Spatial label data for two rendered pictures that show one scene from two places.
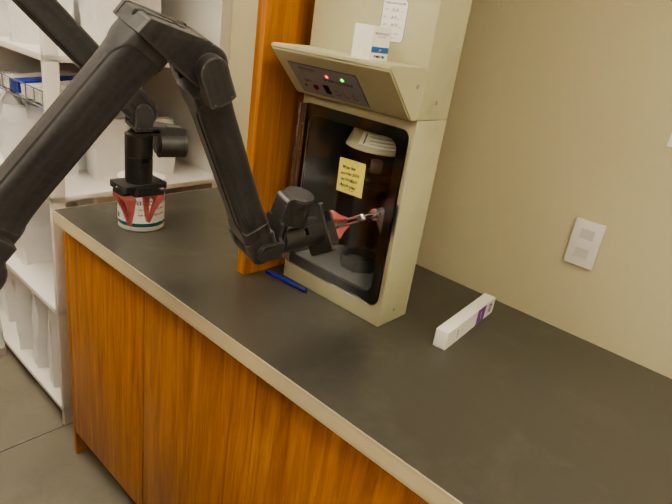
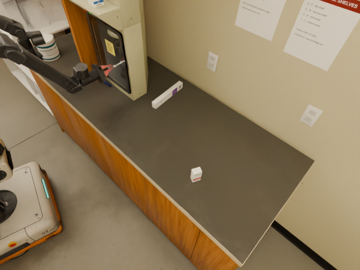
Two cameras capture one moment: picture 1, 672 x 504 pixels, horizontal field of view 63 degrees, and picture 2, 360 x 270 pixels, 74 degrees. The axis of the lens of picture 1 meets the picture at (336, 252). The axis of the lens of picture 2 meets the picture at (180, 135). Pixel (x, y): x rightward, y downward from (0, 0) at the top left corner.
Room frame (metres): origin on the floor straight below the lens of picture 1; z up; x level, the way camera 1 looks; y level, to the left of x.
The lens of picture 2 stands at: (0.00, -0.46, 2.00)
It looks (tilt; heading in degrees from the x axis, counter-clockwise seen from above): 51 degrees down; 1
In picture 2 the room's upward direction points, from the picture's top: 4 degrees clockwise
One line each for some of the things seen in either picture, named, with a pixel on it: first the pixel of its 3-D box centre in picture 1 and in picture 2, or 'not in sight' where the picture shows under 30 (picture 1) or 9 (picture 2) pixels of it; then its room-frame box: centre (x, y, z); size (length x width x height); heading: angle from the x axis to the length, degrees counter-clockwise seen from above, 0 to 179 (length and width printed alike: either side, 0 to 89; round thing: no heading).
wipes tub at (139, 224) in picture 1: (141, 200); (47, 47); (1.51, 0.58, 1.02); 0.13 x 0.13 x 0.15
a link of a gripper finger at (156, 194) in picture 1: (142, 203); not in sight; (1.15, 0.44, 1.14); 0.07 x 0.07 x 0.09; 51
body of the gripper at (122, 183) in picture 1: (138, 172); (29, 53); (1.14, 0.45, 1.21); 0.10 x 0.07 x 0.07; 141
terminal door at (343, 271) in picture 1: (339, 203); (110, 56); (1.20, 0.01, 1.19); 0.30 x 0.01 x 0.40; 50
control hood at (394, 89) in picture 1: (342, 80); (91, 10); (1.17, 0.04, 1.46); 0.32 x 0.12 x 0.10; 51
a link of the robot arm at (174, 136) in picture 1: (157, 129); (29, 35); (1.17, 0.42, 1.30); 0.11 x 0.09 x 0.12; 127
